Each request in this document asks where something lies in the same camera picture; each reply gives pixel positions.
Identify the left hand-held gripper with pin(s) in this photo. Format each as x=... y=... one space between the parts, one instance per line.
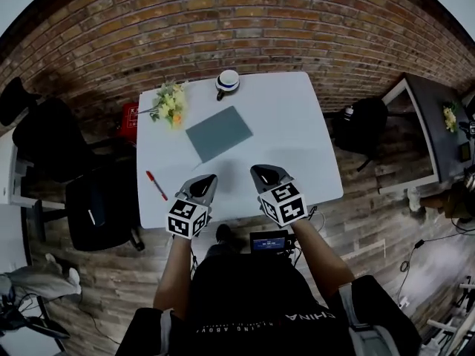
x=185 y=219

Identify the grey notebook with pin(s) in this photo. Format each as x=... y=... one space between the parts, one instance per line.
x=219 y=134

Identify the person's black shirt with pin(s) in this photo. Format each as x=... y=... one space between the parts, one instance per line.
x=259 y=302

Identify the black backpack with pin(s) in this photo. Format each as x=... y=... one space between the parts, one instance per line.
x=363 y=128

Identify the small dark square device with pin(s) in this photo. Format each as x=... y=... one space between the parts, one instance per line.
x=464 y=153

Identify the white metal frame rack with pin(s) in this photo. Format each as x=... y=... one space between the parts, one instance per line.
x=456 y=321

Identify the black office chair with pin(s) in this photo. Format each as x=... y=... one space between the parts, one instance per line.
x=96 y=206

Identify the red pen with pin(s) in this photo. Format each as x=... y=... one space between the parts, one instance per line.
x=156 y=184

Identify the person's right forearm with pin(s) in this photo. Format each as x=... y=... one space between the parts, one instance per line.
x=321 y=258

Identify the person's left black shoe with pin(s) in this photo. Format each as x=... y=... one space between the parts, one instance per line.
x=224 y=233

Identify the white table with black edge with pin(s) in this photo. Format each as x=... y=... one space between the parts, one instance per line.
x=22 y=343

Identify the small black monitor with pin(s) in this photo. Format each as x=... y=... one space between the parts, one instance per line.
x=267 y=243

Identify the person's left forearm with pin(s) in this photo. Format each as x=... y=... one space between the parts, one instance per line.
x=174 y=273

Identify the white mug with blue stripe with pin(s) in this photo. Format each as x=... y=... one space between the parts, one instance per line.
x=227 y=81

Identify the red box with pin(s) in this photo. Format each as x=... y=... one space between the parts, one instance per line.
x=128 y=119

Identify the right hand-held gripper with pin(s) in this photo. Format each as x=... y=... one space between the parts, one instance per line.
x=284 y=204

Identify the small yellow flower bunch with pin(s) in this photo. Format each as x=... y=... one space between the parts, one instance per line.
x=450 y=119

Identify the yellow flower bouquet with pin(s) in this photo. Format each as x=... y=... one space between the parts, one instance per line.
x=170 y=102

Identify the white table with black legs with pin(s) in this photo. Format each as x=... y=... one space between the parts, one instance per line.
x=7 y=169

